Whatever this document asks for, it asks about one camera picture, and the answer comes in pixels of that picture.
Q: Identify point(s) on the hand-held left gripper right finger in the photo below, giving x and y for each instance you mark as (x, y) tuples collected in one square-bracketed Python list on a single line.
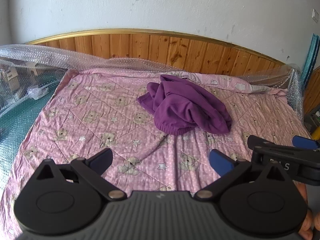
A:
[(221, 163)]

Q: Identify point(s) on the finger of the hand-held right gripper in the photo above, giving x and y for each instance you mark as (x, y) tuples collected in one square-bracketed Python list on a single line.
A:
[(260, 142), (305, 142)]

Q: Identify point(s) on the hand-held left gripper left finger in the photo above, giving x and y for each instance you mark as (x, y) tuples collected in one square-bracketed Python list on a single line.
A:
[(102, 159)]

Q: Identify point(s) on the purple pants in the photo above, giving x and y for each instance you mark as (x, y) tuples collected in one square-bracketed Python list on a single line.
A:
[(180, 105)]

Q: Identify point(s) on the person's right hand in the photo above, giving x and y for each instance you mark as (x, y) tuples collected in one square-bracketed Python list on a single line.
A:
[(306, 220)]

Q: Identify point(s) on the yellow object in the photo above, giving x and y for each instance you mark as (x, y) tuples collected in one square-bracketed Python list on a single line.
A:
[(316, 128)]

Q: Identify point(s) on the pink bear print blanket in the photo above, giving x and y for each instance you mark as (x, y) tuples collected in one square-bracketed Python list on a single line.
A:
[(107, 120)]

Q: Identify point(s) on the wooden cabinet panel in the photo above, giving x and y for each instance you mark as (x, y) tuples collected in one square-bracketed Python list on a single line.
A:
[(312, 92)]

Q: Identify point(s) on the teal foam board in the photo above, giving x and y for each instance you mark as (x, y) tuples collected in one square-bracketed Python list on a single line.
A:
[(310, 55)]

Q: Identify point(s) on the white plastic bag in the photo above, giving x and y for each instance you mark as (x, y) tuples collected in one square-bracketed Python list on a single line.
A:
[(37, 92)]

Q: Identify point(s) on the cardboard box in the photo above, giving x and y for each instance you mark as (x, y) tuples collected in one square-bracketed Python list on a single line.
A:
[(11, 78), (34, 69)]

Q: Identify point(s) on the clear bubble wrap sheet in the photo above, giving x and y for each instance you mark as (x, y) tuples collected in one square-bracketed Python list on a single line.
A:
[(37, 55)]

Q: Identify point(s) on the wooden headboard with gold trim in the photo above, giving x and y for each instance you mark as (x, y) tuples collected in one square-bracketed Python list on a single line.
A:
[(175, 48)]

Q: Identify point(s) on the white wall switch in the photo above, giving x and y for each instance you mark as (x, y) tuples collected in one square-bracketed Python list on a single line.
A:
[(315, 15)]

